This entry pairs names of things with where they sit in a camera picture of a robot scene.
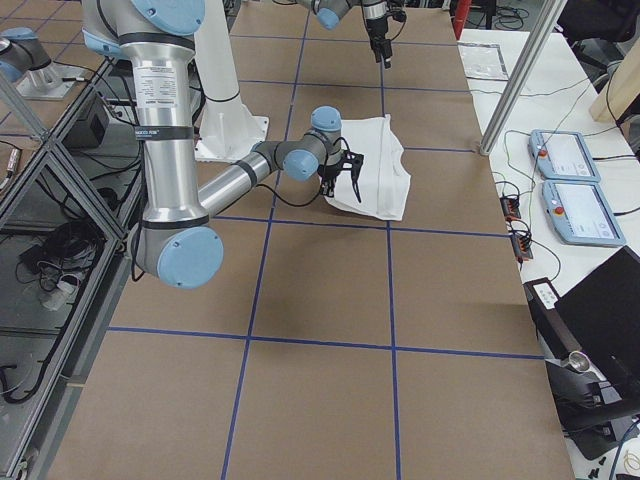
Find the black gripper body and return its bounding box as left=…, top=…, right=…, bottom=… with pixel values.
left=363, top=4, right=406, bottom=53
left=318, top=149, right=364, bottom=184

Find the white long-sleeve printed shirt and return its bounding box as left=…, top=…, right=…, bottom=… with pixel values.
left=325, top=114, right=411, bottom=221

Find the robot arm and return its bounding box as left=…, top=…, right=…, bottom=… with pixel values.
left=295, top=0, right=407, bottom=69
left=82, top=1, right=364, bottom=289

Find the clear plastic bag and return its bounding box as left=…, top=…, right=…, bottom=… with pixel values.
left=458, top=42, right=509, bottom=81

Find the upper teach pendant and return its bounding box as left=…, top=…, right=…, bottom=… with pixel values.
left=529, top=129, right=601, bottom=183

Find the teach pendant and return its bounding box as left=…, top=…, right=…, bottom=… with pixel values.
left=529, top=129, right=601, bottom=183
left=541, top=180, right=626, bottom=247

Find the lower teach pendant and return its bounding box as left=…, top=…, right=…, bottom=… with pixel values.
left=541, top=180, right=626, bottom=247

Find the black laptop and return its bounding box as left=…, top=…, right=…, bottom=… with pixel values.
left=524, top=247, right=639, bottom=460

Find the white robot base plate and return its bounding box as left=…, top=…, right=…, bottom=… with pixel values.
left=195, top=97, right=269, bottom=163

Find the aluminium frame post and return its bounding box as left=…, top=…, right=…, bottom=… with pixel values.
left=479, top=0, right=567, bottom=156

